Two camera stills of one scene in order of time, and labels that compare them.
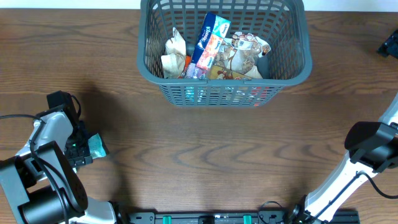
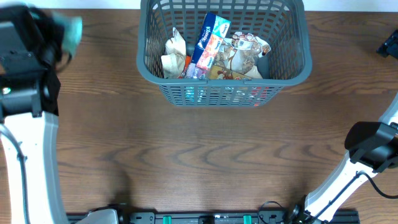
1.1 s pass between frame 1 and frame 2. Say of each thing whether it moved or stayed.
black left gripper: moved
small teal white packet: moved
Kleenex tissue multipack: stayed
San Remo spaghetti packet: stayed
